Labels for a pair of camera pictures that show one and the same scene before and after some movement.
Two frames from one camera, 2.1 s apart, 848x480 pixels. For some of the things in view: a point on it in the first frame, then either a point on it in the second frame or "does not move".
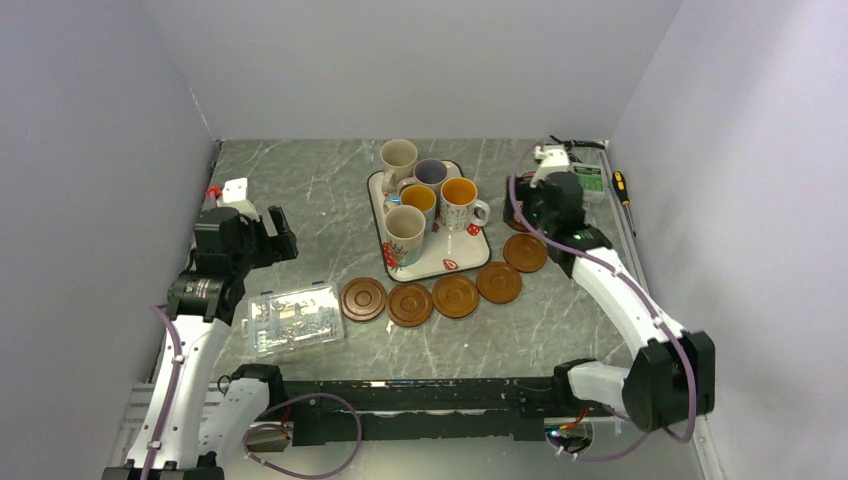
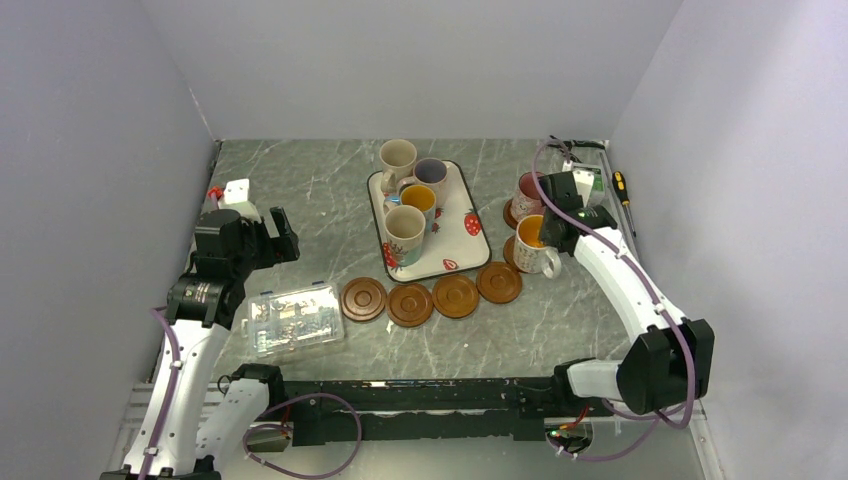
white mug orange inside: (458, 200) -> (530, 254)
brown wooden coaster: (409, 305) does not move
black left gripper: (276, 247) does not move
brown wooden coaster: (362, 299) does not move
